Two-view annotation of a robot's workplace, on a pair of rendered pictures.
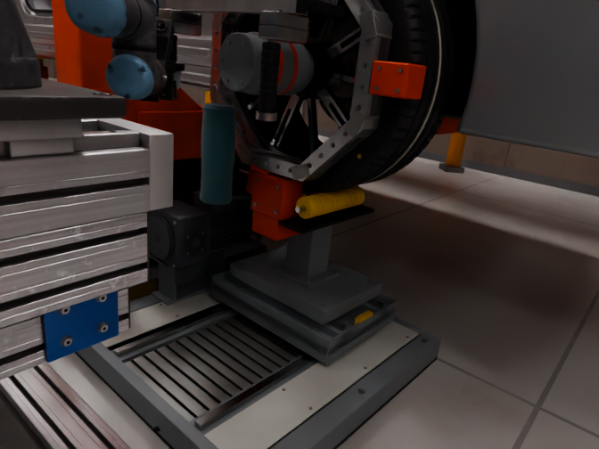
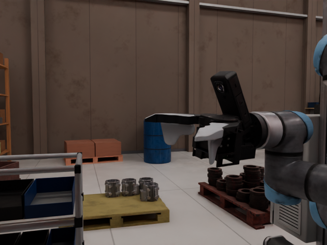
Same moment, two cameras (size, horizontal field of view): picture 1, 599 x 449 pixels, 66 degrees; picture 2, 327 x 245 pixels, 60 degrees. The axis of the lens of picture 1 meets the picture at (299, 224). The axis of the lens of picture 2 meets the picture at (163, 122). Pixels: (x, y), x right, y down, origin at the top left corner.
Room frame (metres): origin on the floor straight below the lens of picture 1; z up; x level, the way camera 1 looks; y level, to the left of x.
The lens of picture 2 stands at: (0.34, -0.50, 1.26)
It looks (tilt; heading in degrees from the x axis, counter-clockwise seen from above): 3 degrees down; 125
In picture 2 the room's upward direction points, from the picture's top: straight up
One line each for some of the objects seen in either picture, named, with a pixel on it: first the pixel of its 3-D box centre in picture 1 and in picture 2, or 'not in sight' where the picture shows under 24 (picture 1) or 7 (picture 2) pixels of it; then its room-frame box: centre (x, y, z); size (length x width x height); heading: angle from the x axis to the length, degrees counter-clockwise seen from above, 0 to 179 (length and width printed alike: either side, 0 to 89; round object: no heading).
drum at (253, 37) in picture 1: (267, 65); not in sight; (1.19, 0.12, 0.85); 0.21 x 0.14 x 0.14; 141
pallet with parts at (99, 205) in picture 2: not in sight; (113, 200); (-2.05, 1.83, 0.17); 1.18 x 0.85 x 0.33; 53
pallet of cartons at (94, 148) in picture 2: not in sight; (92, 150); (-4.91, 3.96, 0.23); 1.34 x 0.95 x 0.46; 52
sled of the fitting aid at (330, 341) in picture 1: (302, 297); not in sight; (1.38, -0.04, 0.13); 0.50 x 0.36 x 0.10; 51
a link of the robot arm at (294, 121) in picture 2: not in sight; (283, 130); (0.20, 0.14, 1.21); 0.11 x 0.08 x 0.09; 66
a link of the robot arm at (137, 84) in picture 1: (135, 75); not in sight; (0.87, 0.33, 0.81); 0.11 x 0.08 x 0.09; 5
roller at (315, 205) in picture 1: (332, 200); not in sight; (1.25, -0.08, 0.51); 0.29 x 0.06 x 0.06; 141
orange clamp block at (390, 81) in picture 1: (397, 79); not in sight; (1.05, -0.18, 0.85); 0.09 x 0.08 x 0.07; 51
